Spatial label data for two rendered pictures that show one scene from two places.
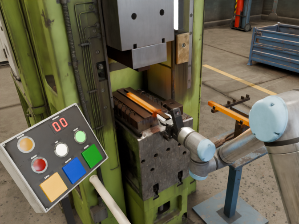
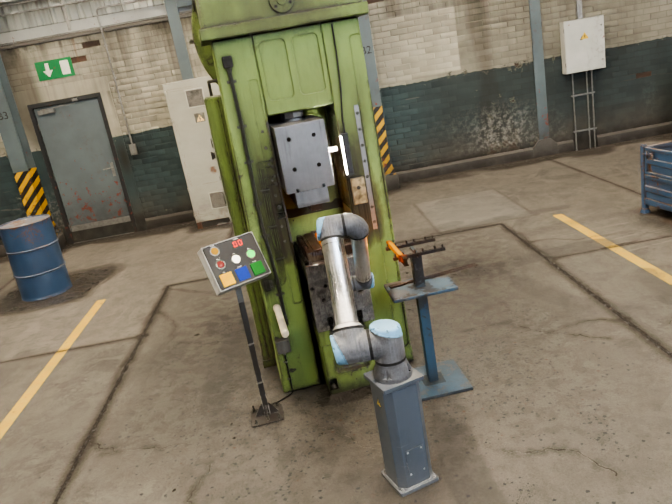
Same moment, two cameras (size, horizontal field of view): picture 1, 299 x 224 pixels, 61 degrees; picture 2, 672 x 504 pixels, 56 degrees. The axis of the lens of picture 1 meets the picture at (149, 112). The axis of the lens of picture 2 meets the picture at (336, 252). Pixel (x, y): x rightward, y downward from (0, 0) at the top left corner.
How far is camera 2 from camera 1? 2.79 m
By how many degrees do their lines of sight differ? 25
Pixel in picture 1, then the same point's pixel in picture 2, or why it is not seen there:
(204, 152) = not seen: hidden behind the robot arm
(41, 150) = (223, 256)
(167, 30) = (326, 177)
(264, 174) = (511, 352)
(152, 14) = (310, 167)
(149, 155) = (317, 284)
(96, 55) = (274, 198)
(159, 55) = (321, 197)
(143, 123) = (313, 255)
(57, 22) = (245, 176)
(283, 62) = not seen: outside the picture
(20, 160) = (210, 259)
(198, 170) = not seen: hidden behind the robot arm
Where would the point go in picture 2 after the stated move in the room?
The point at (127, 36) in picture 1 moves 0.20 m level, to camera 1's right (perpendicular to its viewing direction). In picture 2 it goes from (290, 183) to (321, 180)
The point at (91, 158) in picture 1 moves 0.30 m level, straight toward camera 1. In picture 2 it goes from (256, 269) to (245, 288)
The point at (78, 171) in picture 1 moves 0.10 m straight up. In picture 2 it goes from (245, 274) to (242, 258)
